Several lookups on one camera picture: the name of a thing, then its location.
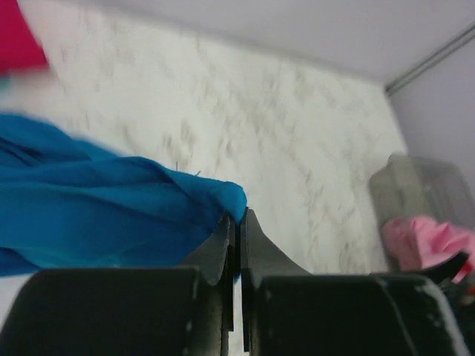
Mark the clear plastic bin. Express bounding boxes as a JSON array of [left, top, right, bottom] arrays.
[[368, 154, 474, 230]]

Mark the right aluminium frame post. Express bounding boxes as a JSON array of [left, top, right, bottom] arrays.
[[385, 22, 475, 96]]

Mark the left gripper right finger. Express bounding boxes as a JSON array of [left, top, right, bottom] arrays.
[[240, 209, 471, 355]]

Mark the pink t-shirt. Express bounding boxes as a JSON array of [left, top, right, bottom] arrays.
[[381, 215, 474, 283]]

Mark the blue t-shirt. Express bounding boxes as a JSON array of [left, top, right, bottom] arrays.
[[1, 113, 247, 277]]

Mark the folded red t-shirt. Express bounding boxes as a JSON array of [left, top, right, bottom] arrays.
[[1, 0, 49, 76]]

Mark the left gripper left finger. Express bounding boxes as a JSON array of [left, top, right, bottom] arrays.
[[1, 215, 235, 355]]

